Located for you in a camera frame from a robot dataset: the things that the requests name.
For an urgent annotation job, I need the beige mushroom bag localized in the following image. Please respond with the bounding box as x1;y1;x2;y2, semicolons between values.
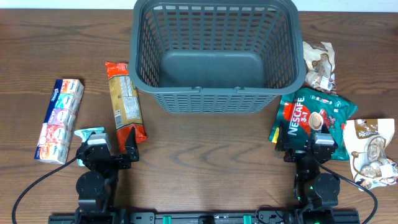
343;118;397;190
303;41;337;95

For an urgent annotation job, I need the left black cable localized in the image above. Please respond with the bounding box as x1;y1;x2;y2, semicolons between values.
11;156;78;224

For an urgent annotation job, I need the orange spaghetti packet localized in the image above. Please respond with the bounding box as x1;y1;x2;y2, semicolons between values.
105;61;147;152

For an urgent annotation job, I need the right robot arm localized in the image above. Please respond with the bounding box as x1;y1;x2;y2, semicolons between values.
275;123;340;218

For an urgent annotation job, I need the right black cable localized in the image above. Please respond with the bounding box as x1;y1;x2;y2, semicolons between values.
315;158;379;224

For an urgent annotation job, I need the green Nescafe coffee bag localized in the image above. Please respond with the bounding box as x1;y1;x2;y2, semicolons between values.
269;88;358;161

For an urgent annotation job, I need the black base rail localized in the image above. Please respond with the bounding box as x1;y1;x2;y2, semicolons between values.
48;210;360;224

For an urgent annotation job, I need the Kleenex tissue multipack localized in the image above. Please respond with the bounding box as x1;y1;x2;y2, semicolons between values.
34;79;85;164

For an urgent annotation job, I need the teal wet wipes packet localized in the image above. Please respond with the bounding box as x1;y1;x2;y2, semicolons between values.
73;126;106;167

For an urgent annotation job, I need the grey plastic basket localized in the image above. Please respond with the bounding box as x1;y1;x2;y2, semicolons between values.
129;0;306;113

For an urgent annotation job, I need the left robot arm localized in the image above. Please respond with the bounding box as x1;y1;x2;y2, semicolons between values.
76;128;139;213

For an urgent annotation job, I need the black cable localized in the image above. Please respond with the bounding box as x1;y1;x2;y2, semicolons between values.
11;156;78;224
315;158;379;224

